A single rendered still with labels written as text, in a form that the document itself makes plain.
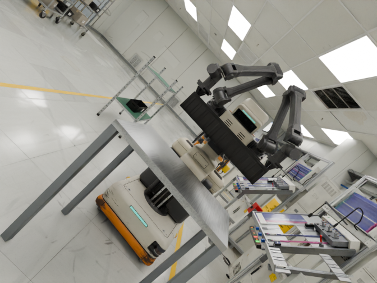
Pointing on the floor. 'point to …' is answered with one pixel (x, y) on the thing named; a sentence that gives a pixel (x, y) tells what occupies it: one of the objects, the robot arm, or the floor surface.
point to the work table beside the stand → (206, 218)
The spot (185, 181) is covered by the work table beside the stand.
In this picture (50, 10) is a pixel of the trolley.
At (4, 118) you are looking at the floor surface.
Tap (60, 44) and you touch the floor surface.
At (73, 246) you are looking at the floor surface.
